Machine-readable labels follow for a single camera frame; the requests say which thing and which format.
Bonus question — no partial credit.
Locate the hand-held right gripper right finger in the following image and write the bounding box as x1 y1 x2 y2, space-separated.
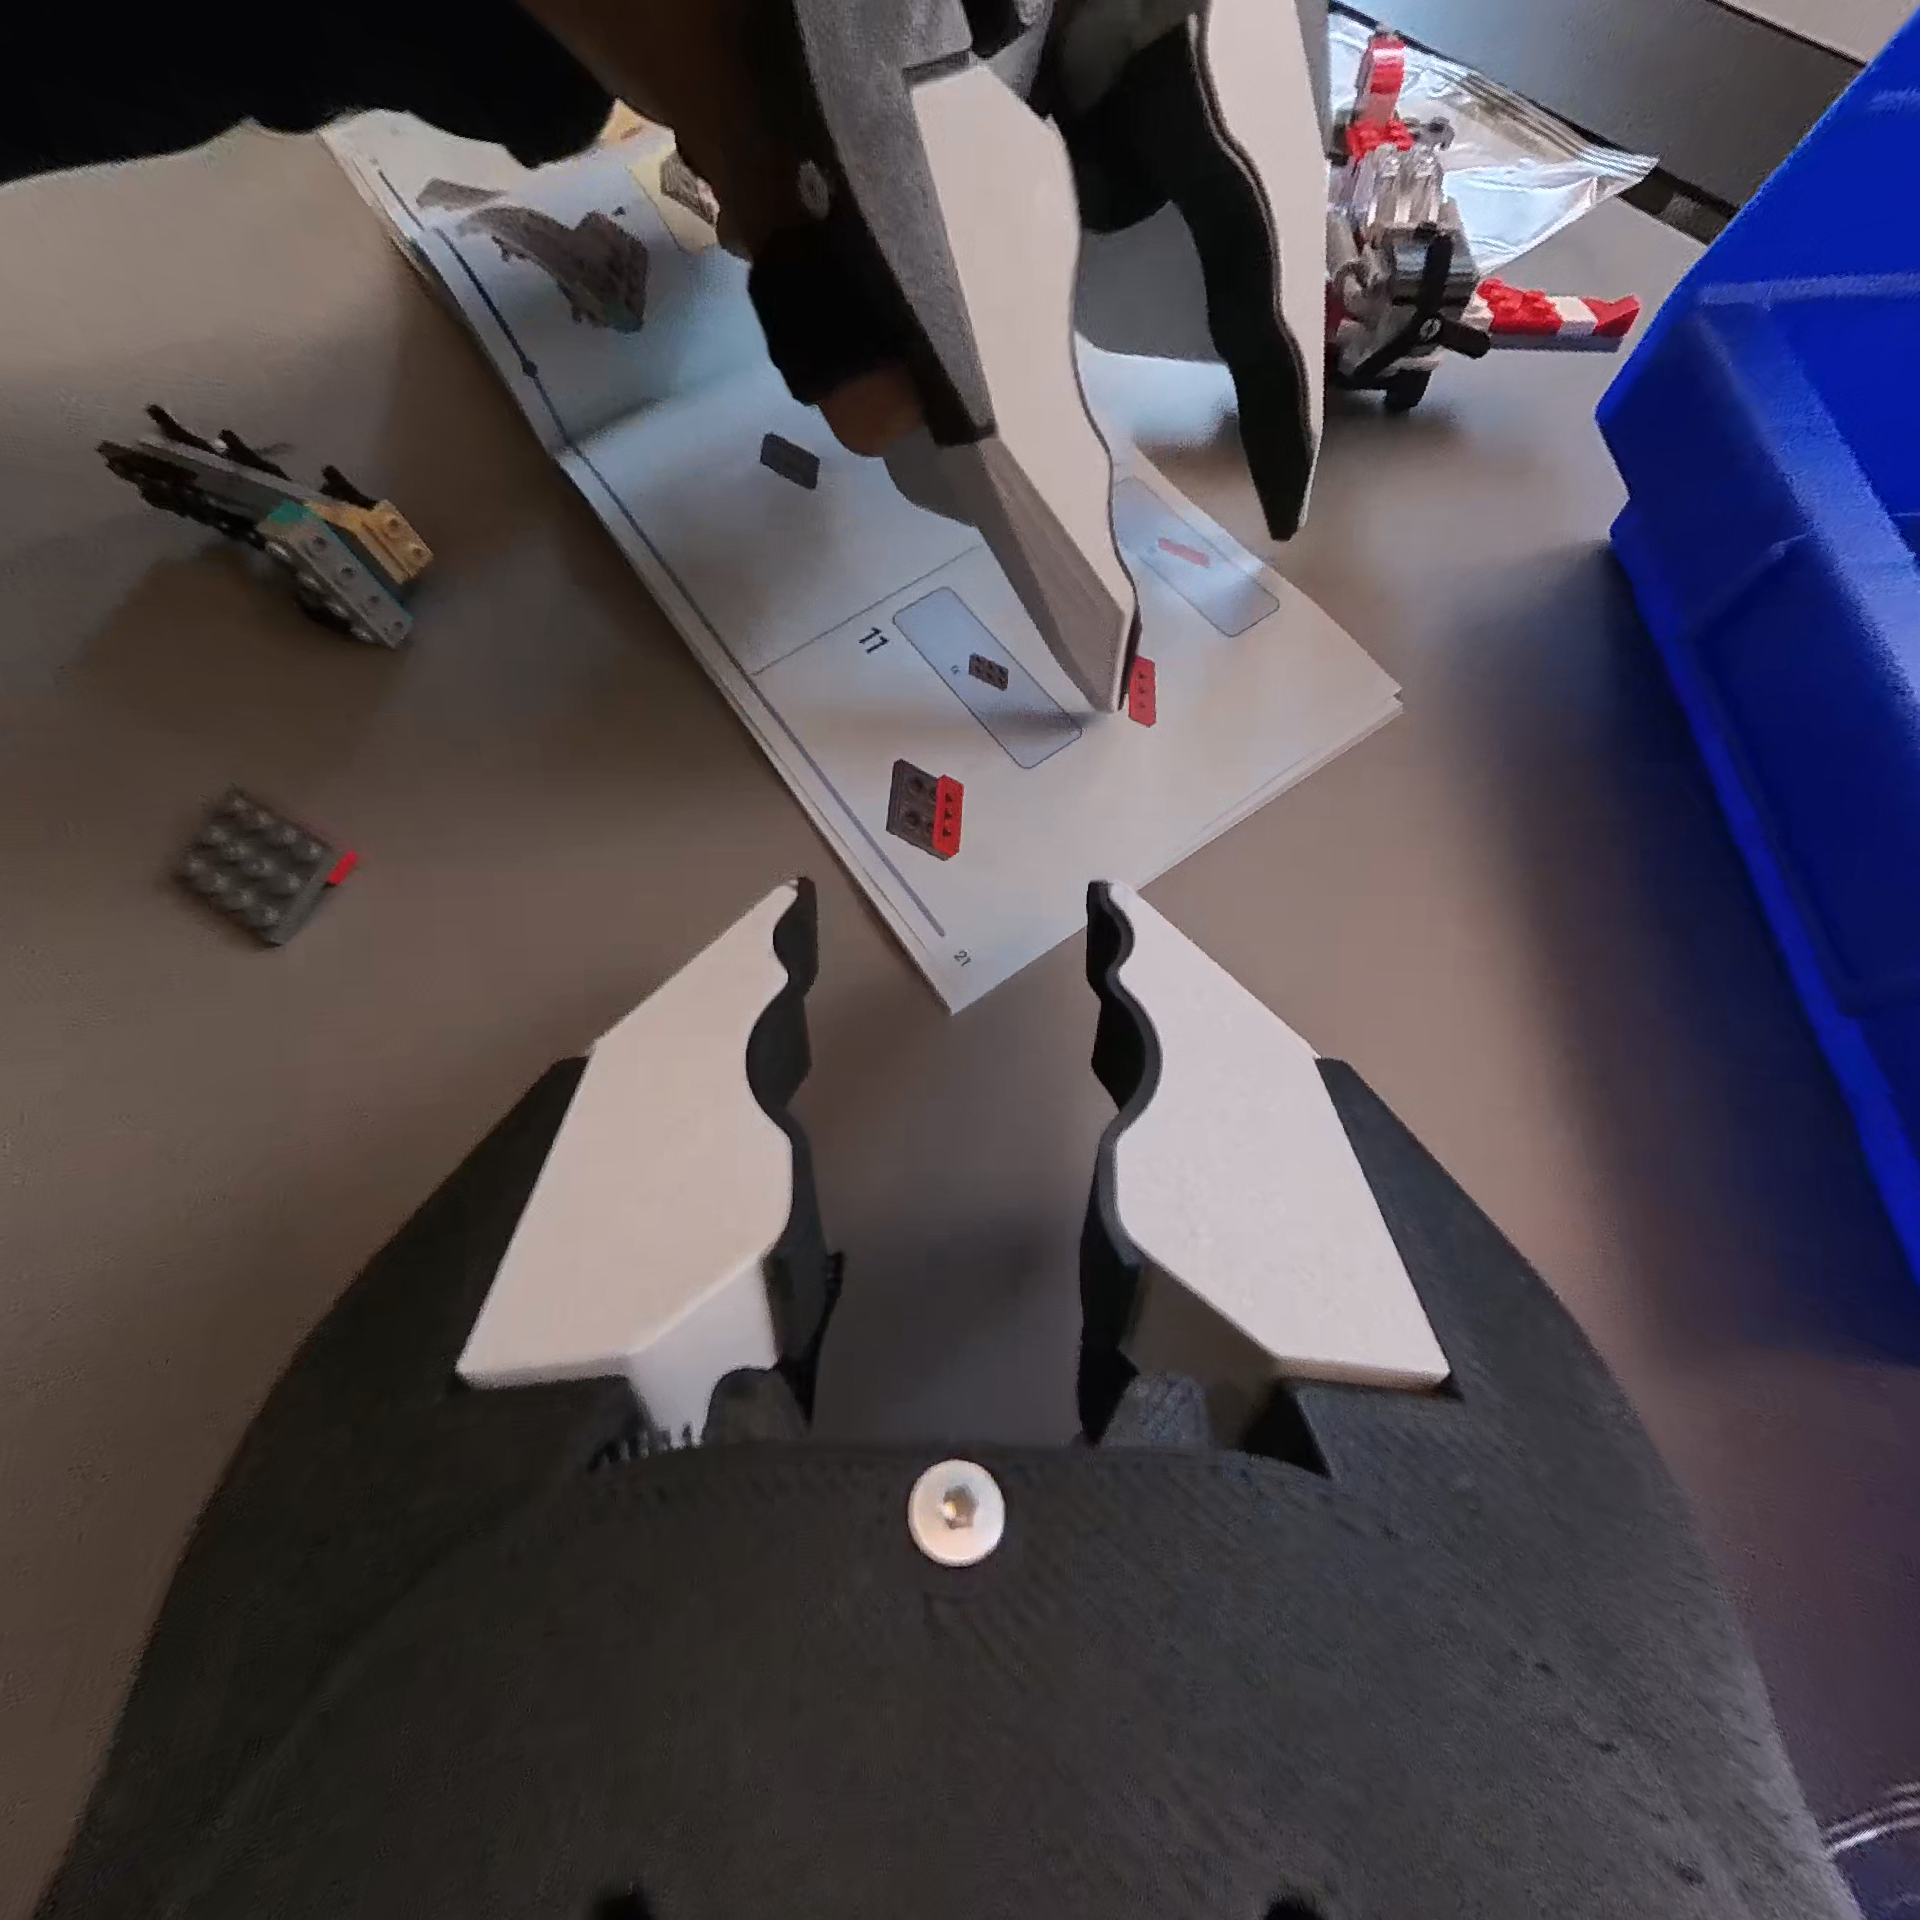
1076 880 1453 1449

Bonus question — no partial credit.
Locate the grey desk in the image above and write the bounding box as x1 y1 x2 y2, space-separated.
0 0 1920 1920

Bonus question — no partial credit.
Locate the person's left forearm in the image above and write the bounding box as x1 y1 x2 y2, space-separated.
0 0 618 184

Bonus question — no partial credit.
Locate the toy instruction booklet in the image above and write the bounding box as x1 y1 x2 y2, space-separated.
321 112 1407 1017

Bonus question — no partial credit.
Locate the clear zip bag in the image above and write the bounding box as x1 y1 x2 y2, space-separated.
1812 1786 1920 1920

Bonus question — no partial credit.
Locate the person's left hand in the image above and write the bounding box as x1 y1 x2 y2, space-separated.
525 0 924 457

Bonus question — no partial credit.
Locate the black toy vehicle chassis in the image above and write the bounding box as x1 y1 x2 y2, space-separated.
96 403 437 650

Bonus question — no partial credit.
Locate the blue plastic bin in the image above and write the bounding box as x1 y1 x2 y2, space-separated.
1594 17 1920 1311

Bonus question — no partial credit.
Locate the dark grey flat panel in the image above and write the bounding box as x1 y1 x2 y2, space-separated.
1357 0 1869 242

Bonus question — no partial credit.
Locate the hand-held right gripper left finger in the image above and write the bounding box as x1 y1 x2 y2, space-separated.
456 879 841 1449

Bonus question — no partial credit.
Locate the clear plastic bag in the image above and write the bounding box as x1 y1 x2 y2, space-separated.
1328 12 1663 266

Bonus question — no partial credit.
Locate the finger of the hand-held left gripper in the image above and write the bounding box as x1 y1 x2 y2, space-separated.
883 53 1146 719
1178 0 1339 545

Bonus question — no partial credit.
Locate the red white toy airplane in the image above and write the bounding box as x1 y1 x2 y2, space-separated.
1320 29 1643 417

